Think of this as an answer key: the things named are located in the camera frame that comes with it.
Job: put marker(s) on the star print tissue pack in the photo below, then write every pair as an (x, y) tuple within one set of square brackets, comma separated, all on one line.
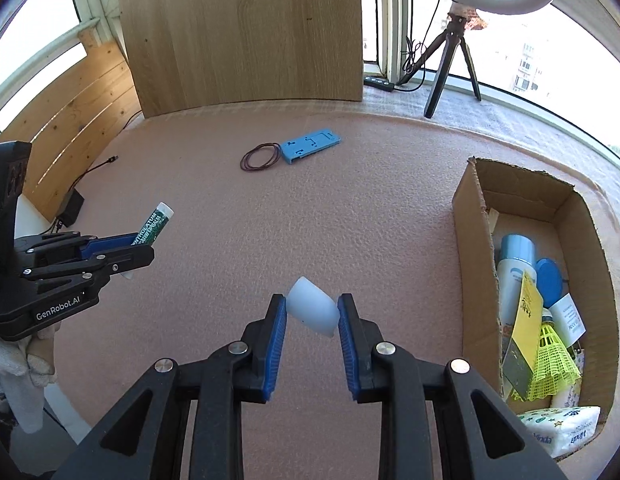
[(560, 430)]

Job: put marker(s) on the large light wooden board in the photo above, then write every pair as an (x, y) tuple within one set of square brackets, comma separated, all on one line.
[(239, 35)]

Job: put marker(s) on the yellow shuttlecock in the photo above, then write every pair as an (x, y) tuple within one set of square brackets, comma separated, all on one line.
[(552, 365)]

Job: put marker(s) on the blue round lid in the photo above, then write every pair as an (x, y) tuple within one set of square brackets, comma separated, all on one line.
[(550, 280)]

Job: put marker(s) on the black tripod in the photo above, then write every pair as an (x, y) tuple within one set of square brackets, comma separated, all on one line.
[(437, 90)]

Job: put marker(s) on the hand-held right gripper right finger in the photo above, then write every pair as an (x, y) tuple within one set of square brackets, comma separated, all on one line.
[(350, 350)]

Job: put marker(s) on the slatted pine wood panel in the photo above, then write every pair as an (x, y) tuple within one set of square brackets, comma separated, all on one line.
[(74, 125)]

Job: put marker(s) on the blue phone stand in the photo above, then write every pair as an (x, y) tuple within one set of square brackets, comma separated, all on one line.
[(305, 147)]

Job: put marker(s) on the small white silicone cup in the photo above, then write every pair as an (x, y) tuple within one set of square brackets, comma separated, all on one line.
[(312, 307)]

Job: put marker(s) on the checkered cloth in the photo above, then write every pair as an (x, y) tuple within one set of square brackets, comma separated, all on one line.
[(515, 115)]

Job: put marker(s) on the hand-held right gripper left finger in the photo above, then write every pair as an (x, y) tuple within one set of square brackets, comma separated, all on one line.
[(276, 350)]

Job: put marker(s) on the white charger plug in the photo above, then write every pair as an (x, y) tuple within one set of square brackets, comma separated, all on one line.
[(570, 317)]

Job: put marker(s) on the white window frame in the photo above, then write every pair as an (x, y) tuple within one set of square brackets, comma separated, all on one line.
[(385, 10)]

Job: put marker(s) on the green white lip balm tube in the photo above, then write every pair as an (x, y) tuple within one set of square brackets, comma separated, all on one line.
[(157, 220)]

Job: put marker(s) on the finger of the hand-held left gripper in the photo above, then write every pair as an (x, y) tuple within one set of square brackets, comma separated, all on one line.
[(109, 243), (124, 259)]

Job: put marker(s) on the white blue sunscreen bottle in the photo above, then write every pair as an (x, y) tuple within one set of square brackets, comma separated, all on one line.
[(515, 270)]

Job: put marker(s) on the person's left hand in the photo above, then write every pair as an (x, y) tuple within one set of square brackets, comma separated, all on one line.
[(19, 365)]

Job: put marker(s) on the yellow card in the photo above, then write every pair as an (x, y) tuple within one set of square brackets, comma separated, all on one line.
[(527, 320)]

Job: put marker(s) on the cardboard box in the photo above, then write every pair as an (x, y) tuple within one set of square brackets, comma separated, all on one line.
[(472, 270)]

